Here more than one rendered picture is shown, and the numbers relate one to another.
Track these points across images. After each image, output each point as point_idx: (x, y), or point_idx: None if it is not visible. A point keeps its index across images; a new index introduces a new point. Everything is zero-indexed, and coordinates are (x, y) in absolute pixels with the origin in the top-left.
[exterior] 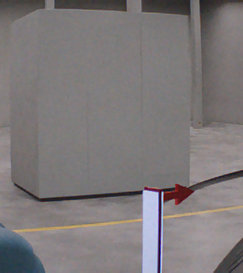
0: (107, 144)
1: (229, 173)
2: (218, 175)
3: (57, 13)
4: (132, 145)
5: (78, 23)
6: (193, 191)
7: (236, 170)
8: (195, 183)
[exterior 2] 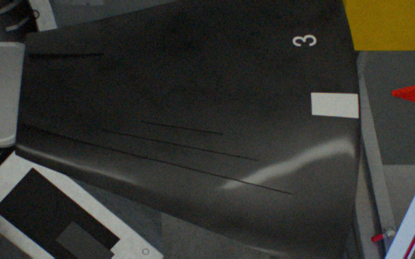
0: None
1: (352, 40)
2: (354, 62)
3: None
4: None
5: None
6: (394, 90)
7: (349, 27)
8: (359, 116)
